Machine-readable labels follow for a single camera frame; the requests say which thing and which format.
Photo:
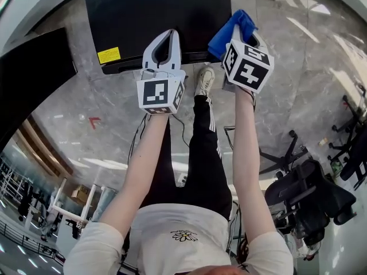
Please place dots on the person's white shoe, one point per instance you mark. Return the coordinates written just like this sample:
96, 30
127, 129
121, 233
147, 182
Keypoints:
204, 80

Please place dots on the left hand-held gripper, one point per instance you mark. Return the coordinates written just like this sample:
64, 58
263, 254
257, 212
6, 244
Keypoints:
153, 94

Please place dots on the tall black cabinet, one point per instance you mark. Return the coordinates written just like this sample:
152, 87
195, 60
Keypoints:
28, 82

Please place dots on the curved wooden wall trim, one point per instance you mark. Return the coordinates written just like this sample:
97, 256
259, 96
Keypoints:
46, 147

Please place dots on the person's white flower t-shirt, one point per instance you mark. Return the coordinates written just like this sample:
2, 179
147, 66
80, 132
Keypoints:
172, 256

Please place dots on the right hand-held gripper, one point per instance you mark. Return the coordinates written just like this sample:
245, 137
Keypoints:
249, 73

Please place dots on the person's right forearm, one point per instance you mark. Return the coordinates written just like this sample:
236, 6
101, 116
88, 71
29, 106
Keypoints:
249, 168

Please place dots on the person's left forearm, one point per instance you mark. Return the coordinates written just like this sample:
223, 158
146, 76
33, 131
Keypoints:
140, 176

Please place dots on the small tan bottle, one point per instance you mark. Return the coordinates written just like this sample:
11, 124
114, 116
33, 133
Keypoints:
323, 141

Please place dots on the small black fridge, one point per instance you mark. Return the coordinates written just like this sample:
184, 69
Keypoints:
143, 10

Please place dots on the blue cleaning cloth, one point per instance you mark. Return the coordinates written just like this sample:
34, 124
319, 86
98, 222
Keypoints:
220, 39

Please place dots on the small green packet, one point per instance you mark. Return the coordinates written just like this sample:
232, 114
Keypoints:
337, 165

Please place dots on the grey window ledge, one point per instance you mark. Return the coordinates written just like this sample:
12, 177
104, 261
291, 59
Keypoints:
34, 10

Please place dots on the light denim garment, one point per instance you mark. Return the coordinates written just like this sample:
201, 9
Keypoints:
106, 205

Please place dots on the brown cardboard box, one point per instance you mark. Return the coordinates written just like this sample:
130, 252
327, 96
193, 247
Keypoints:
81, 193

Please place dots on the person's black striped trousers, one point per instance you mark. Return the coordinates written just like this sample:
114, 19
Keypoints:
203, 159

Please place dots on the white desk frame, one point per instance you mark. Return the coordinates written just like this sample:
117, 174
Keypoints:
89, 202

